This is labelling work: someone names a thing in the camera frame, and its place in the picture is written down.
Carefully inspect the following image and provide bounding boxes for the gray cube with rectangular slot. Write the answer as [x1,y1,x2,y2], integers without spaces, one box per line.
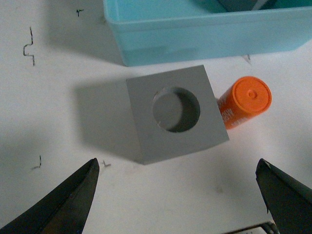
[218,0,277,12]

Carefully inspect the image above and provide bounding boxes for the gray cube with round hole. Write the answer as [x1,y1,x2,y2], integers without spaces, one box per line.
[75,65,229,165]

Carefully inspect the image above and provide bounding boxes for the orange cylinder with white numbers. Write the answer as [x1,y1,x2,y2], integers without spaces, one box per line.
[217,76,272,130]

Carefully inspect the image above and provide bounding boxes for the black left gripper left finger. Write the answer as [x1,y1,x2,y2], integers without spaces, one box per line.
[0,158,99,234]

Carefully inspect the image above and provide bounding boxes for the light blue plastic box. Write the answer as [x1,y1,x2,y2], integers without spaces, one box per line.
[103,0,312,66]

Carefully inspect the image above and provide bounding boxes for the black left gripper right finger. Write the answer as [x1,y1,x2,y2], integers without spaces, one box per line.
[255,159,312,234]

